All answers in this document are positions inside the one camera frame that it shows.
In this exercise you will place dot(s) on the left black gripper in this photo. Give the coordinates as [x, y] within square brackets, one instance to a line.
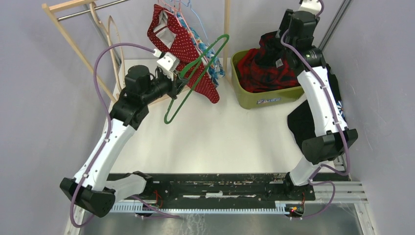
[176, 84]

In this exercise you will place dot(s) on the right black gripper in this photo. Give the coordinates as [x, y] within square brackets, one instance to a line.
[285, 24]

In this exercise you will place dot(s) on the red plaid shirt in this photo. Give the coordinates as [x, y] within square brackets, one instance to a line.
[266, 68]

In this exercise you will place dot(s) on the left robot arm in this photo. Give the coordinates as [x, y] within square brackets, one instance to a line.
[90, 188]

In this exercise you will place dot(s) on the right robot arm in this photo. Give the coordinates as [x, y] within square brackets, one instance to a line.
[332, 136]

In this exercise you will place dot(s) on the pink hanger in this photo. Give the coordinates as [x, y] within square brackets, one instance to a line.
[175, 7]

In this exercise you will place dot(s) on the blue floral garment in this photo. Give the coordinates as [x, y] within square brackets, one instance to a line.
[215, 70]

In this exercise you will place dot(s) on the red polka dot garment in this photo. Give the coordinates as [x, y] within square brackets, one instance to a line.
[167, 35]

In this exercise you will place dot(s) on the green plastic basket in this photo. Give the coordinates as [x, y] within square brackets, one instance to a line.
[249, 100]

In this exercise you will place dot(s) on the black garment with flower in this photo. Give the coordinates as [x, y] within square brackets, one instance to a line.
[319, 113]

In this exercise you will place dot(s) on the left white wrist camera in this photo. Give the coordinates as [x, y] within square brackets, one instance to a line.
[166, 61]

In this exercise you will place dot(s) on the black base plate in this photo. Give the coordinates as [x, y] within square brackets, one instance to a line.
[223, 191]

